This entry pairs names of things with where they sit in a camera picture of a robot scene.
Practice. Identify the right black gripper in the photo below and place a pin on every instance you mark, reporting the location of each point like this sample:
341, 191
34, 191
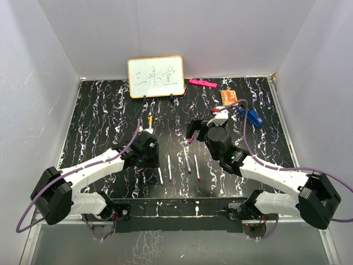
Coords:
197, 125

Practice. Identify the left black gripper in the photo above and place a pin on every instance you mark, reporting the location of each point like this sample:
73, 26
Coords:
154, 162

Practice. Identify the white pen green tip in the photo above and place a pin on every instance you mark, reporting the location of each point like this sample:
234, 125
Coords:
160, 176

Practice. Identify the white pen purple tip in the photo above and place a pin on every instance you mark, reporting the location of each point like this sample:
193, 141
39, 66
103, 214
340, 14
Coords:
169, 168

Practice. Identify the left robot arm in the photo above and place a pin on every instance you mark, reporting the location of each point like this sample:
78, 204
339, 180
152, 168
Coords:
58, 193

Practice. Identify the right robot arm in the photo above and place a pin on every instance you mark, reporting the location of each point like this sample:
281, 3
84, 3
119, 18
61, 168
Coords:
302, 193

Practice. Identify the white pen blue tip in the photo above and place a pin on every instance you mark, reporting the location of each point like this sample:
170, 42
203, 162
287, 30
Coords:
187, 161

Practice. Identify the white pen red tip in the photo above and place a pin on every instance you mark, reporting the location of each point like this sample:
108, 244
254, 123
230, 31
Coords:
197, 168

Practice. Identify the orange card pack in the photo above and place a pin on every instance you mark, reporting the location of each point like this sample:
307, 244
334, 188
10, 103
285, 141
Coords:
228, 97

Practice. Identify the pink plastic clip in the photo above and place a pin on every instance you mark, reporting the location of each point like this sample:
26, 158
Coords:
202, 83

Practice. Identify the blue stapler tool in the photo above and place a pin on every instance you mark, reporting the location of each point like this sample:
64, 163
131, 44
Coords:
252, 116

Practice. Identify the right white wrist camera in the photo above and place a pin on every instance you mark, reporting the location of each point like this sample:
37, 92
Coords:
219, 117

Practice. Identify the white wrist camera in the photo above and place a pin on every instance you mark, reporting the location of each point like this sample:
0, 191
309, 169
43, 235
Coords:
219, 117
141, 129

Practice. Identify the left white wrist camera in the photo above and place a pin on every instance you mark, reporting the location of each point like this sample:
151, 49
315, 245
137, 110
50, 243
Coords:
141, 129

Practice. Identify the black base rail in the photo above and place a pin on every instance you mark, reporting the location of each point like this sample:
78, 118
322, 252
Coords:
182, 214

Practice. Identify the small whiteboard with wooden frame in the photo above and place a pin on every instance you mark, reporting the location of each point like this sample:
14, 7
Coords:
156, 77

